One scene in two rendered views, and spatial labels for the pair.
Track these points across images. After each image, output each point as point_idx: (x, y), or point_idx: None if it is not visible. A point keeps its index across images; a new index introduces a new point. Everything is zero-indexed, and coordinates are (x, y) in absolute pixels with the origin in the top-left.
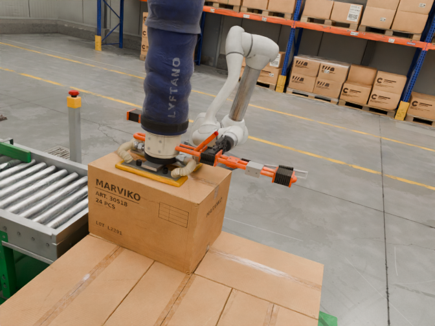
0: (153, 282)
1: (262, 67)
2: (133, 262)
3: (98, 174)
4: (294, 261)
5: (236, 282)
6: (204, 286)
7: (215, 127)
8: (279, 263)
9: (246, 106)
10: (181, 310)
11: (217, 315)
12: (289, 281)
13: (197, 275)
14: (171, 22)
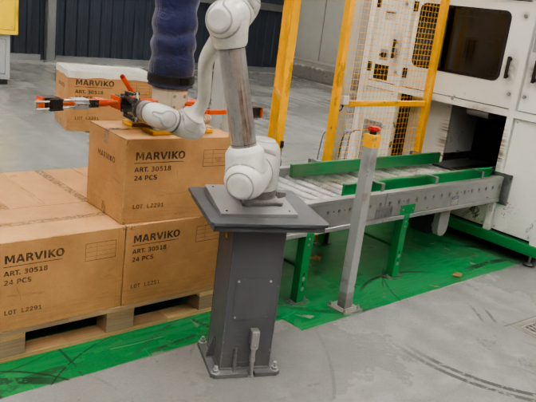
0: None
1: (213, 44)
2: None
3: None
4: (24, 234)
5: (49, 207)
6: (65, 199)
7: (180, 109)
8: (35, 228)
9: (228, 118)
10: (58, 189)
11: (34, 194)
12: (9, 222)
13: (80, 201)
14: None
